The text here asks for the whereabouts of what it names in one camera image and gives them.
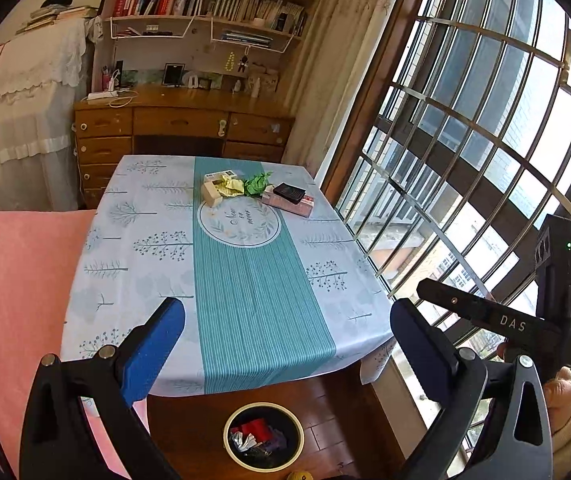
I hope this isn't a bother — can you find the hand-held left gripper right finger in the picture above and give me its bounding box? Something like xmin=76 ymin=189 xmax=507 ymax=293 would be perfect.
xmin=389 ymin=298 xmax=553 ymax=480

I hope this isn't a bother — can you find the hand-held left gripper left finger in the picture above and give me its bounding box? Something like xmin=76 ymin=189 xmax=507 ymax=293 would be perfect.
xmin=20 ymin=297 xmax=186 ymax=480

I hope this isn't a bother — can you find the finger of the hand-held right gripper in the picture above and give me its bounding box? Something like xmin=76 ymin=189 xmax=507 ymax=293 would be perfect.
xmin=417 ymin=279 xmax=496 ymax=326

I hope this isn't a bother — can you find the red plastic bag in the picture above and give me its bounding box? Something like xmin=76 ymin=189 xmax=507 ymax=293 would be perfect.
xmin=240 ymin=422 xmax=272 ymax=444

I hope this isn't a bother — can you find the purple plastic bag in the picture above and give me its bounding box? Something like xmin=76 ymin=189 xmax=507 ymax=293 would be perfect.
xmin=266 ymin=430 xmax=289 ymax=454

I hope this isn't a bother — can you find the dark blue trash bin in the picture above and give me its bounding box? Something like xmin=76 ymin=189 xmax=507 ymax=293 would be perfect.
xmin=224 ymin=402 xmax=305 ymax=472

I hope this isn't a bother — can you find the person's right hand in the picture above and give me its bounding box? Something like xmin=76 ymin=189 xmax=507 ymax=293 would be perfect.
xmin=543 ymin=366 xmax=571 ymax=413

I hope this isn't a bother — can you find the table with printed tablecloth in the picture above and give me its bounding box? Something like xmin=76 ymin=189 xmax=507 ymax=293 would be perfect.
xmin=60 ymin=155 xmax=397 ymax=397

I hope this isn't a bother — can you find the pink bed sheet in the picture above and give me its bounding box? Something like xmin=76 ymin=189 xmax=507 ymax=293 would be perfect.
xmin=0 ymin=209 xmax=167 ymax=480

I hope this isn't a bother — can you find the small beige box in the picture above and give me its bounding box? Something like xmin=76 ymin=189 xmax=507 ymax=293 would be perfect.
xmin=202 ymin=180 xmax=224 ymax=207

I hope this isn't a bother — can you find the yellow crumpled paper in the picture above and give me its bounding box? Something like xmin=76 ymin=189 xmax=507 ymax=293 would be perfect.
xmin=216 ymin=176 xmax=245 ymax=197

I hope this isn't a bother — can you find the pink box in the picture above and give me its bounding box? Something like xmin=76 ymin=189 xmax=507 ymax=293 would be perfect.
xmin=260 ymin=185 xmax=315 ymax=218

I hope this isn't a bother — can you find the metal window grille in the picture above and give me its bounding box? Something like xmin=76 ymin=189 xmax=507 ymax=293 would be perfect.
xmin=335 ymin=0 xmax=571 ymax=461

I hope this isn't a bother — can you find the black wallet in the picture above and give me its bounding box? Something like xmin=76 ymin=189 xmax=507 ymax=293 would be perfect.
xmin=272 ymin=183 xmax=306 ymax=206

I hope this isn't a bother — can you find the green crumpled paper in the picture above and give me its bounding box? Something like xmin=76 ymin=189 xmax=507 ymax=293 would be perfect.
xmin=243 ymin=171 xmax=274 ymax=197

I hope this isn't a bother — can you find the wooden desk with drawers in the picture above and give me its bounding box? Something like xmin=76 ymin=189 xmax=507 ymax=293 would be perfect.
xmin=73 ymin=84 xmax=296 ymax=211

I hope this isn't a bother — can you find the beige curtain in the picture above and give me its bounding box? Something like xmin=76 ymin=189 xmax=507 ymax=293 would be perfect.
xmin=285 ymin=0 xmax=396 ymax=196

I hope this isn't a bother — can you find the white lace furniture cover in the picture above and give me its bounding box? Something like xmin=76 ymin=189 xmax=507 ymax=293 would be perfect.
xmin=0 ymin=35 xmax=104 ymax=213

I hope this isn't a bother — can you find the row of red books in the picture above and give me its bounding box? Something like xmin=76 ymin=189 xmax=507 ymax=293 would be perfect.
xmin=114 ymin=0 xmax=174 ymax=17

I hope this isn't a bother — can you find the stack of books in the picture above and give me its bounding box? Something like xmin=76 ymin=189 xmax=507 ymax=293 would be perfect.
xmin=16 ymin=4 xmax=99 ymax=36

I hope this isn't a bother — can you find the row of pale books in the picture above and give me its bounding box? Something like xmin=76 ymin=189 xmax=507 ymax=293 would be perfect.
xmin=176 ymin=0 xmax=312 ymax=37

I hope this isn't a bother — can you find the black picture frame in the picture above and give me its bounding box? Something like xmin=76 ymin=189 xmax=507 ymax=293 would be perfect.
xmin=162 ymin=63 xmax=186 ymax=87

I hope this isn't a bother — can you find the white wire shelf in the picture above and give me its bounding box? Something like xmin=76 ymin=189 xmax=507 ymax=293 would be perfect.
xmin=210 ymin=15 xmax=299 ymax=55
xmin=110 ymin=15 xmax=196 ymax=40

